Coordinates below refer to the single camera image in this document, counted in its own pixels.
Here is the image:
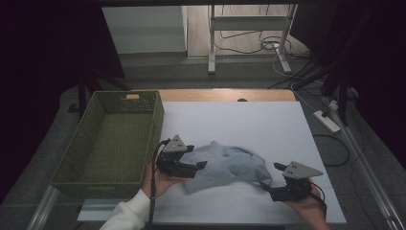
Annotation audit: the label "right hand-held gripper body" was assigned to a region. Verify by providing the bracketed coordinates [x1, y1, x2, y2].
[269, 161, 325, 202]

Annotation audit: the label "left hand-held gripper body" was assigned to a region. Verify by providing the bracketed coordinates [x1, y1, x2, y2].
[155, 134, 199, 179]

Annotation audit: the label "light blue cloth garment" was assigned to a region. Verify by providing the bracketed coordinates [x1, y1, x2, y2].
[180, 140, 274, 195]

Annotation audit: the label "person's left hand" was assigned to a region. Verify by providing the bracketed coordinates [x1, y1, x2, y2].
[141, 162, 190, 199]

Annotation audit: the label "person's right hand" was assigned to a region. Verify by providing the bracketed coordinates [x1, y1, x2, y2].
[284, 186, 331, 225]

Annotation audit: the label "white power strip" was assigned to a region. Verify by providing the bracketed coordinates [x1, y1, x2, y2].
[313, 109, 342, 134]

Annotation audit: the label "green woven basket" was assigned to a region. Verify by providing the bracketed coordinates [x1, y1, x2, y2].
[50, 90, 166, 199]

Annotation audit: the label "black stand with long bar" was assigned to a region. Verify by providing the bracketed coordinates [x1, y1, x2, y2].
[291, 57, 361, 127]

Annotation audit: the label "black stand with angled legs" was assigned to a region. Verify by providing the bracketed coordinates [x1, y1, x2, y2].
[67, 68, 131, 119]

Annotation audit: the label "white panel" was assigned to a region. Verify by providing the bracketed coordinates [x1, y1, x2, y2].
[101, 5, 189, 55]

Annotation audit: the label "dark curtain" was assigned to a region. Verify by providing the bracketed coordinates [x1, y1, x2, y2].
[0, 0, 126, 202]
[288, 0, 406, 161]

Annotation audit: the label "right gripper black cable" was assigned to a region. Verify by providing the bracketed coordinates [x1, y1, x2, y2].
[306, 181, 328, 220]

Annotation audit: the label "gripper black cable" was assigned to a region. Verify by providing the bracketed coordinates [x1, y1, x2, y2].
[306, 181, 328, 220]
[147, 138, 170, 230]

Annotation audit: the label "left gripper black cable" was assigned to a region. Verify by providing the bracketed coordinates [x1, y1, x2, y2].
[147, 138, 170, 230]

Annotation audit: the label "black looped floor cable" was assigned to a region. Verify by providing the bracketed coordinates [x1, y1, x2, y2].
[312, 133, 351, 168]

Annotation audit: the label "long aluminium rail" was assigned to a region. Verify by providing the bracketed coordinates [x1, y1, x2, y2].
[322, 95, 406, 230]

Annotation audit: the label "white floor cable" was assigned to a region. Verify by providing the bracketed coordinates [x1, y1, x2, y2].
[272, 51, 324, 113]

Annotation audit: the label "tangled black floor cables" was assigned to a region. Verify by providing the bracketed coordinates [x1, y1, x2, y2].
[213, 29, 310, 61]

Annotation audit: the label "white metal desk frame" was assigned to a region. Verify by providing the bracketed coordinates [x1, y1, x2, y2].
[207, 3, 299, 75]

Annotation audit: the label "short aluminium rail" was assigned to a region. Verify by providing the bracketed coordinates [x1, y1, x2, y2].
[27, 184, 60, 230]

